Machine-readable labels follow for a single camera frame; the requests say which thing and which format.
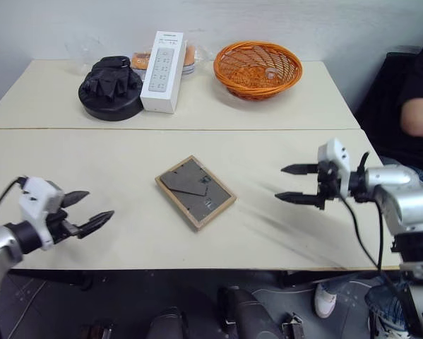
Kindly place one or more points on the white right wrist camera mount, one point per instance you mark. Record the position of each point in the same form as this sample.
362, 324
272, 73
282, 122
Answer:
336, 155

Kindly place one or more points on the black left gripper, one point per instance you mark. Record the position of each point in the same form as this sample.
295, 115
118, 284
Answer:
61, 224

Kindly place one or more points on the person's bare forearm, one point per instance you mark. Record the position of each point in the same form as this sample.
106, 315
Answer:
419, 118

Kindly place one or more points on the orange woven basket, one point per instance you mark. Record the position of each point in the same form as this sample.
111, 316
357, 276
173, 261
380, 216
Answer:
257, 70

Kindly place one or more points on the wooden picture frame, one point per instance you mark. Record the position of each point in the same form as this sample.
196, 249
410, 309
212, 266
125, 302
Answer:
195, 192

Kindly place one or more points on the black chair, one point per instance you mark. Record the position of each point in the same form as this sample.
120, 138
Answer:
380, 106

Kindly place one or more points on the clear plastic bag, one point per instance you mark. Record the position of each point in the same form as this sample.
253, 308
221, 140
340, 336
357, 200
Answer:
85, 53

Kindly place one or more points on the orange snack pack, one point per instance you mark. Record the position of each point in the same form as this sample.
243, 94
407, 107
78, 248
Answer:
140, 60
190, 58

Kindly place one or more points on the black round base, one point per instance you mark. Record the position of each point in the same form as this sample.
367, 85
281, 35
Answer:
108, 107

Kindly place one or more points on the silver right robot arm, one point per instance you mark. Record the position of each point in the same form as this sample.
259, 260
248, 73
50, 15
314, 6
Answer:
402, 197

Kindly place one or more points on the dark rounded shape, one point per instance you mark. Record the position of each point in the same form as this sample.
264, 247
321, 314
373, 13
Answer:
168, 325
248, 314

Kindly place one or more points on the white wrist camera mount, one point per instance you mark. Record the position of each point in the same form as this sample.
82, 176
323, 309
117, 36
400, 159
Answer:
38, 203
336, 155

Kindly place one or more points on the white power strip box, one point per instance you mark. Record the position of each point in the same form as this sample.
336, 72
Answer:
161, 74

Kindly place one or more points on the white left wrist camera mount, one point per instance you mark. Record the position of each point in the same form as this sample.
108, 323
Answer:
38, 203

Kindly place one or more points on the white sneaker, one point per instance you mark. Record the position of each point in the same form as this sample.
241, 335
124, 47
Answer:
325, 300

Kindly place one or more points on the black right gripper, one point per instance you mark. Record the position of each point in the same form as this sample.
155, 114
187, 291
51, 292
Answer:
328, 183

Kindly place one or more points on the black crumpled cloth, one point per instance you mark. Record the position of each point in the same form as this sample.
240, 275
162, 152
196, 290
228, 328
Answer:
110, 76

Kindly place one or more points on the clear tape roll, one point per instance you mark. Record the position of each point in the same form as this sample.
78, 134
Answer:
271, 73

